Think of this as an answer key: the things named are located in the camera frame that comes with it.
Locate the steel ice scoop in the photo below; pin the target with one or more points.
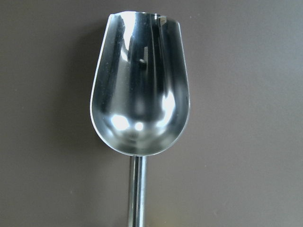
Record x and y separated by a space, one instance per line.
140 99

